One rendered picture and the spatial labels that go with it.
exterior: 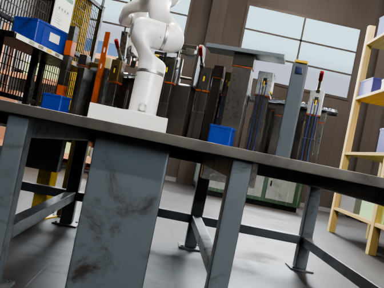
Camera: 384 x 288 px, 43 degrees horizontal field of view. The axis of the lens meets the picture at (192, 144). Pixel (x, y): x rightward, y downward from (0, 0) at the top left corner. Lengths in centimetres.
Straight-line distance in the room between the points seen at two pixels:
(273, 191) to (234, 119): 572
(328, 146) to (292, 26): 245
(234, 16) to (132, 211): 808
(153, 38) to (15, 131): 68
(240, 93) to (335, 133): 773
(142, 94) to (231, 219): 63
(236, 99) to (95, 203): 82
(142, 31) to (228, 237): 91
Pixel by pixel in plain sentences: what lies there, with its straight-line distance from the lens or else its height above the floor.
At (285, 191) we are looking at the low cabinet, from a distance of 799.
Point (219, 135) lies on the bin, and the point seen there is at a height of 75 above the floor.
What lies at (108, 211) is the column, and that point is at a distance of 196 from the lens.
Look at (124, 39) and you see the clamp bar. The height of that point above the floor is 117.
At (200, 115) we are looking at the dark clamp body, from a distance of 243.
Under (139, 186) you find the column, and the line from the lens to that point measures 194.
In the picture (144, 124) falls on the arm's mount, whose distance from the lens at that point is 195.
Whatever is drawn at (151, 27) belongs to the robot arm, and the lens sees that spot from 210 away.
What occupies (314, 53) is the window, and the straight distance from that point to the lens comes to 996.
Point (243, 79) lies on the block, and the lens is 229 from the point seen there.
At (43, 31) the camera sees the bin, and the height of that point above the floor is 111.
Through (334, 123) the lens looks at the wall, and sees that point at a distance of 996.
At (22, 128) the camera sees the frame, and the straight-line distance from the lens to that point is 191.
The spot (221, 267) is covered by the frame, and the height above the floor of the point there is 24.
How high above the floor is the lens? 66
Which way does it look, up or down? 1 degrees up
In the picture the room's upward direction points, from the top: 11 degrees clockwise
